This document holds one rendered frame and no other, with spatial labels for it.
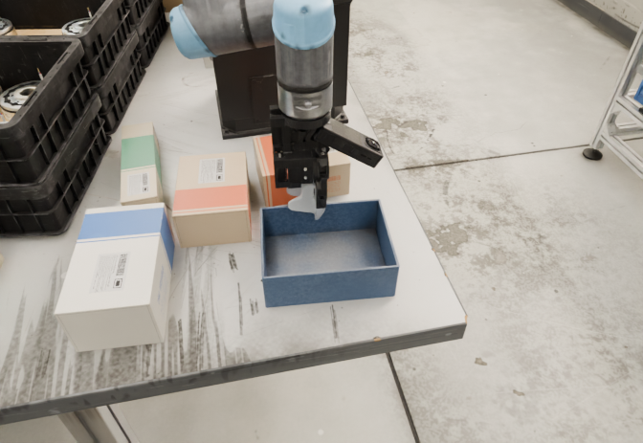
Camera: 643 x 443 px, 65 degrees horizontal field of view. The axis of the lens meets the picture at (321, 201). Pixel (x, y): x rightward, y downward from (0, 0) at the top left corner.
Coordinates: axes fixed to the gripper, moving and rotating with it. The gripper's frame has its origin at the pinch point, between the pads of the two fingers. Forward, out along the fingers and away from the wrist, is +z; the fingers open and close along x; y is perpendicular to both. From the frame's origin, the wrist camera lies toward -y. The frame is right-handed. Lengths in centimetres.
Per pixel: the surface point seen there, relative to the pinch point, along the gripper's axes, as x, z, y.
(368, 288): 14.8, 2.7, -5.7
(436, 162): -106, 75, -62
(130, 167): -14.5, -0.7, 33.2
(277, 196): -7.9, 3.0, 7.1
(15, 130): -3.7, -16.8, 43.5
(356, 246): 4.1, 4.9, -5.6
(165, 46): -78, 5, 36
